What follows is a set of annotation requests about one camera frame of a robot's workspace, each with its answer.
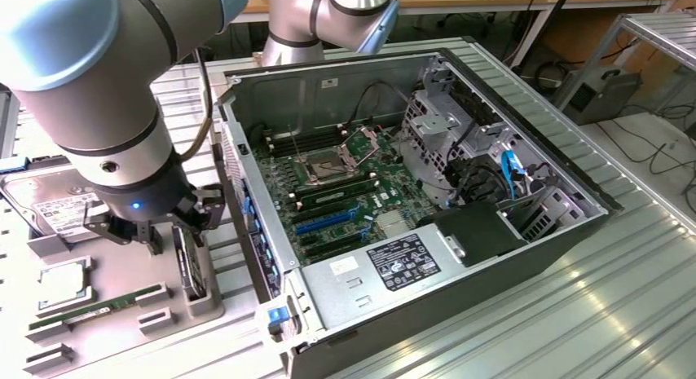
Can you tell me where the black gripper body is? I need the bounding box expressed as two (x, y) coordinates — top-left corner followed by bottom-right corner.
(95, 154), (196, 225)

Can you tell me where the grey parts rack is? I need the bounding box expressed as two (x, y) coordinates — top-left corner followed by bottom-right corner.
(0, 166), (257, 377)

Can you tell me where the silver hard disk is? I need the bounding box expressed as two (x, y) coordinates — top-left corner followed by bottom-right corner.
(0, 169), (115, 244)

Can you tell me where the silver CPU chip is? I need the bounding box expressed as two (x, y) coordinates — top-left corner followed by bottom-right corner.
(36, 267), (92, 311)

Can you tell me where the black expansion slot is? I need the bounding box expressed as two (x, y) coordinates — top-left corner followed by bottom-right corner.
(289, 202), (353, 226)
(303, 239), (377, 261)

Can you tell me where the blue expansion slot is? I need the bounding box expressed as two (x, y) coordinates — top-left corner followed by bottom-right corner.
(292, 213), (361, 238)

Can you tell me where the green RAM stick loose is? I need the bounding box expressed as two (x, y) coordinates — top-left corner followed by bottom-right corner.
(27, 292), (144, 332)

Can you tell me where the thin metal locking lever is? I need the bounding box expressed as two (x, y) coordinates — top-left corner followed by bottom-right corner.
(289, 124), (307, 163)

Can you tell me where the CPU socket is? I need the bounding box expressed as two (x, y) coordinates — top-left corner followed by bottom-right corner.
(300, 150), (356, 183)

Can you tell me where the green RAM stick in slot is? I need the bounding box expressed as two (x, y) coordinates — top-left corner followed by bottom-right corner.
(297, 180), (377, 205)

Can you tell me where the black RAM slot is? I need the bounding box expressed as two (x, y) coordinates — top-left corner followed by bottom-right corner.
(268, 126), (349, 150)
(271, 133), (352, 158)

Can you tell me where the blue case latch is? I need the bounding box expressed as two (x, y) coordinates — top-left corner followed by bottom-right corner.
(267, 306), (291, 328)

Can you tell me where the grey power supply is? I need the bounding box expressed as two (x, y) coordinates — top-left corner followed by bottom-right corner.
(297, 226), (469, 332)

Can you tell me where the metal socket cover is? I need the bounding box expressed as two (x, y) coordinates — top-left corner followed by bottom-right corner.
(336, 127), (383, 169)

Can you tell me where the green motherboard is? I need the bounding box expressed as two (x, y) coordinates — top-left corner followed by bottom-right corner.
(252, 124), (437, 267)

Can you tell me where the silver chipset heat sink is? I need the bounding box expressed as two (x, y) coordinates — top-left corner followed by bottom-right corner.
(375, 214), (408, 238)

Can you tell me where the metal disk bay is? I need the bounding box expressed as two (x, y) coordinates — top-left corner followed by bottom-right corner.
(400, 88), (492, 185)

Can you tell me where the black open PC case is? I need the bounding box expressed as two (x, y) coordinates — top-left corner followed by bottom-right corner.
(215, 47), (627, 379)

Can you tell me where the wooden desk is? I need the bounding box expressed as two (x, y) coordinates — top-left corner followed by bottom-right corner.
(227, 0), (685, 18)

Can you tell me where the black box device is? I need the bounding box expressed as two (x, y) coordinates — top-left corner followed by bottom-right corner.
(561, 67), (645, 126)

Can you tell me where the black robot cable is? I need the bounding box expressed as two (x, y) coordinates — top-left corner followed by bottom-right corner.
(177, 48), (215, 163)

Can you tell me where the black looped wire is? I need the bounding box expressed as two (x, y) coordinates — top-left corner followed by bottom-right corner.
(351, 81), (416, 128)

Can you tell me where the black wire bundle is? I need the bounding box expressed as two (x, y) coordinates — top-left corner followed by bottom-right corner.
(449, 153), (508, 205)

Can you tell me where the blue flat wire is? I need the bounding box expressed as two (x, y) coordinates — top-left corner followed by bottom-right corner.
(501, 148), (528, 201)

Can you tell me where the black floor cable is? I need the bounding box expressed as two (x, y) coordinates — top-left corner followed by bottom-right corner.
(623, 104), (696, 181)

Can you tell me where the aluminium frame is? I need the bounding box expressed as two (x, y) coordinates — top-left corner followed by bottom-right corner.
(593, 13), (696, 112)

